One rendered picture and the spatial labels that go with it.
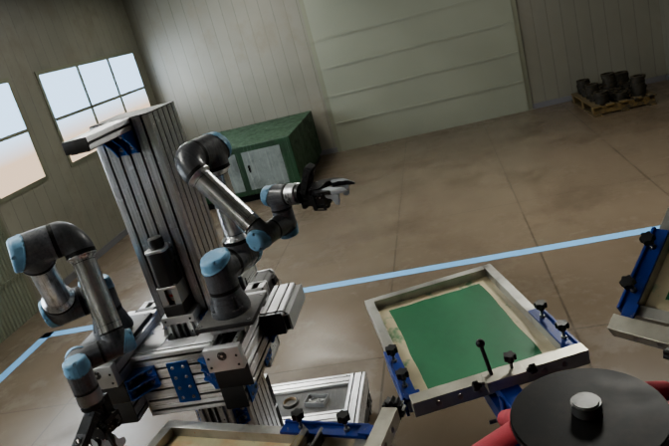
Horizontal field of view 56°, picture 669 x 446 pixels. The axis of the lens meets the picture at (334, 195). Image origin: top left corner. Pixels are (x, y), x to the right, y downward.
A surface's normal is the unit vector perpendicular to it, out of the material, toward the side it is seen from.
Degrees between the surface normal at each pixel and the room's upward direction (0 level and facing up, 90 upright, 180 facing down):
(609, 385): 0
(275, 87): 90
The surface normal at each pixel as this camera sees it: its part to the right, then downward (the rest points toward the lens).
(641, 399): -0.25, -0.93
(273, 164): -0.13, 0.32
